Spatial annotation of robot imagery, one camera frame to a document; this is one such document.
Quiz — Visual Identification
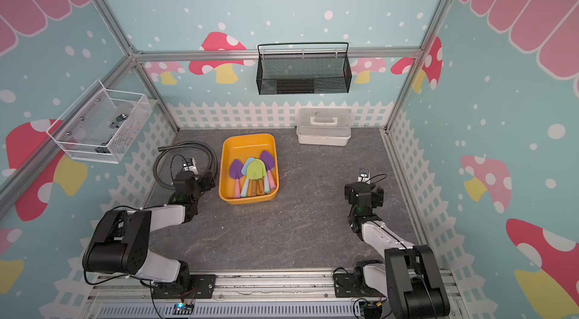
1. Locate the purple shovel pink handle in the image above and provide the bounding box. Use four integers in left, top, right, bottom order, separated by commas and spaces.
229, 159, 244, 198
260, 150, 277, 191

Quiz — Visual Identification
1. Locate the light blue shovel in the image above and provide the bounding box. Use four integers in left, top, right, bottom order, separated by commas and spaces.
241, 157, 255, 198
263, 176, 271, 194

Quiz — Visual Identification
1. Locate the green shovel wooden handle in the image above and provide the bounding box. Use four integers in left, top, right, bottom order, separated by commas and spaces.
247, 159, 263, 197
247, 159, 265, 197

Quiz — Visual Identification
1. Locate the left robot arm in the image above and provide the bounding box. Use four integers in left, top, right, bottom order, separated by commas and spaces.
82, 171, 216, 294

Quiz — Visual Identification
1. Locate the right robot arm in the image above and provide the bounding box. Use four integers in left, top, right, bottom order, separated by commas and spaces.
345, 182, 451, 318

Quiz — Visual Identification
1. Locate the white plastic storage case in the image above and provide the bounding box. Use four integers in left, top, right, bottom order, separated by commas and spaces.
296, 107, 352, 147

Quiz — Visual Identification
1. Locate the yellow plastic tray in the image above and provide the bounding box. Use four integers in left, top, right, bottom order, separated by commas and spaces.
219, 134, 280, 205

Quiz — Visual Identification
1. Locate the green circuit board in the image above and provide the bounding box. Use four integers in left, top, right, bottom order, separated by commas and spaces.
173, 302, 195, 316

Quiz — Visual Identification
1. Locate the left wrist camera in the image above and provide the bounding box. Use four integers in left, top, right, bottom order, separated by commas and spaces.
182, 158, 198, 175

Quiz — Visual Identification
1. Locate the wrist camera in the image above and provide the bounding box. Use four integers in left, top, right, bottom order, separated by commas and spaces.
357, 168, 371, 184
182, 158, 198, 175

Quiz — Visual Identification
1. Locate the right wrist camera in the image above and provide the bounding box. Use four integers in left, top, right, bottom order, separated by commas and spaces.
357, 168, 371, 184

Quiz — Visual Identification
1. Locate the black looped cable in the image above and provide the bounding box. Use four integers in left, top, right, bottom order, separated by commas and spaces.
152, 140, 220, 191

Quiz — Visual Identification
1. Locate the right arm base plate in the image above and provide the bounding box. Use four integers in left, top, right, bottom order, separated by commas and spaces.
333, 271, 387, 299

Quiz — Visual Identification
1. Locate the white wire mesh basket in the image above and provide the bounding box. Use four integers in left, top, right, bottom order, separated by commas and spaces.
46, 80, 156, 164

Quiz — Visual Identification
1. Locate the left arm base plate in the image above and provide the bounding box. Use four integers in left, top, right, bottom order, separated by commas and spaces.
152, 275, 217, 299

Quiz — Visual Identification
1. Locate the aluminium front rail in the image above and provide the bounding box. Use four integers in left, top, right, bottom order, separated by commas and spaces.
85, 270, 462, 306

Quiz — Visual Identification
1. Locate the black wire mesh basket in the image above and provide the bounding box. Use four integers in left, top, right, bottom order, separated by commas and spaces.
256, 42, 353, 95

